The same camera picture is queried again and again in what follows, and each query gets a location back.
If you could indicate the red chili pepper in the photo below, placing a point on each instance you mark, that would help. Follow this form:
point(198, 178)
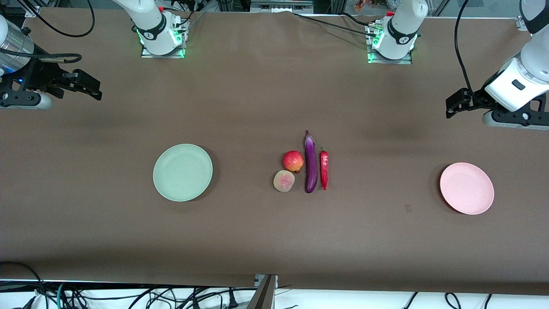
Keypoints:
point(324, 169)

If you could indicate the pink-green peach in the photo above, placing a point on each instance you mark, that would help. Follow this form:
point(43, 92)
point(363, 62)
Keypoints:
point(284, 181)

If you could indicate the pink plate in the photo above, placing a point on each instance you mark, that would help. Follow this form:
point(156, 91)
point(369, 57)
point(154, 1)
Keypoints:
point(466, 189)

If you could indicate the red pomegranate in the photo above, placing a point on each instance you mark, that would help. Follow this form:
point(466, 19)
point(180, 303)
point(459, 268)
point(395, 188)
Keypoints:
point(293, 161)

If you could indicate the aluminium frame corner bracket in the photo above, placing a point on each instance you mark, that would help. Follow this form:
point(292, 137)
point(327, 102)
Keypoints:
point(32, 12)
point(522, 23)

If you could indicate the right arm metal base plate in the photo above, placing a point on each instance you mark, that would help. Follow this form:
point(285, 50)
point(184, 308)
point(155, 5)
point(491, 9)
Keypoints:
point(163, 56)

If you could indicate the light green plate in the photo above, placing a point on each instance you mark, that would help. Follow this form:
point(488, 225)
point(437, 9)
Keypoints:
point(182, 171)

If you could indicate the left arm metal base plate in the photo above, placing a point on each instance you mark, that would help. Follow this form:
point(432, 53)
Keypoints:
point(386, 61)

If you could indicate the brown table cover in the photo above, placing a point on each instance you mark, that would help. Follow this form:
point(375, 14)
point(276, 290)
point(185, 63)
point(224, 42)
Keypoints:
point(257, 236)

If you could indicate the colourful toy bag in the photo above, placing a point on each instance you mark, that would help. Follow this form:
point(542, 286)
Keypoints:
point(369, 4)

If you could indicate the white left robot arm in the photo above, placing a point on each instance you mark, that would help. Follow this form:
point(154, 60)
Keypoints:
point(403, 25)

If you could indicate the metal frame post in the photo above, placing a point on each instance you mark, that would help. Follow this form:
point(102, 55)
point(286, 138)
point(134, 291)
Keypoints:
point(263, 294)

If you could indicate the purple eggplant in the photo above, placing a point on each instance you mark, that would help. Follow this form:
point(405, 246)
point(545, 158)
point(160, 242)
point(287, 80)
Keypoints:
point(311, 167)

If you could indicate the silver metal device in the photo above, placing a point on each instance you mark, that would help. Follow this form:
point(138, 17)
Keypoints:
point(281, 5)

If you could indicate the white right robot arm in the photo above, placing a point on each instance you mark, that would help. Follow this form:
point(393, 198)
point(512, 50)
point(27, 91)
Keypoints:
point(150, 21)

